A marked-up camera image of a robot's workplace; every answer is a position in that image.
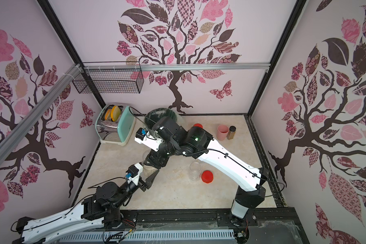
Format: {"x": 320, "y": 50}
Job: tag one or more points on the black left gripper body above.
{"x": 127, "y": 188}

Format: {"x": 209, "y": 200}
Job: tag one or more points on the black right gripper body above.
{"x": 160, "y": 155}

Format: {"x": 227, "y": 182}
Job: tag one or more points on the oatmeal jar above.
{"x": 195, "y": 171}

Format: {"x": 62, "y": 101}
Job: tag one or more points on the black trash bin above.
{"x": 155, "y": 115}

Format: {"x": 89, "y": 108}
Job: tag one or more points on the red jar lid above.
{"x": 198, "y": 125}
{"x": 207, "y": 176}

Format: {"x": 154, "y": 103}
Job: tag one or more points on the clear jar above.
{"x": 148, "y": 171}

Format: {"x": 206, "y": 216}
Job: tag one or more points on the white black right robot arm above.
{"x": 167, "y": 138}

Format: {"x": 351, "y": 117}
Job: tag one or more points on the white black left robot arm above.
{"x": 101, "y": 209}

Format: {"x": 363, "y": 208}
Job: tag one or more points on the clear plastic bin liner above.
{"x": 164, "y": 122}

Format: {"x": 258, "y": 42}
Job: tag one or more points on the mint green toaster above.
{"x": 118, "y": 132}

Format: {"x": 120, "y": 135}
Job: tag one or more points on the yellow toast slice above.
{"x": 115, "y": 113}

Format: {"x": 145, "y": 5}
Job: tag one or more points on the pink plastic cup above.
{"x": 222, "y": 132}

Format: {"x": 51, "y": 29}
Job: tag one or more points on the brown spice jar black lid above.
{"x": 231, "y": 132}

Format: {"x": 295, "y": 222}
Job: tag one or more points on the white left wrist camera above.
{"x": 133, "y": 173}

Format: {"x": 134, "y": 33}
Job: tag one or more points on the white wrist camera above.
{"x": 133, "y": 173}
{"x": 144, "y": 137}

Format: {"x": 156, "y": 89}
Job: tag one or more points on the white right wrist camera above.
{"x": 144, "y": 137}

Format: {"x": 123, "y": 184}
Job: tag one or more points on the white slotted cable duct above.
{"x": 151, "y": 237}

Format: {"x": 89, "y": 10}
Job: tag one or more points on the black wire basket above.
{"x": 123, "y": 77}

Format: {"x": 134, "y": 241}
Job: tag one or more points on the back aluminium rail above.
{"x": 177, "y": 67}

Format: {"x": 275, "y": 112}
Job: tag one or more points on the aluminium rail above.
{"x": 20, "y": 131}
{"x": 177, "y": 67}

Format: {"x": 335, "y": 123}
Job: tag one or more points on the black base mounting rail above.
{"x": 260, "y": 226}

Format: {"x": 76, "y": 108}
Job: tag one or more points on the left aluminium rail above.
{"x": 20, "y": 131}

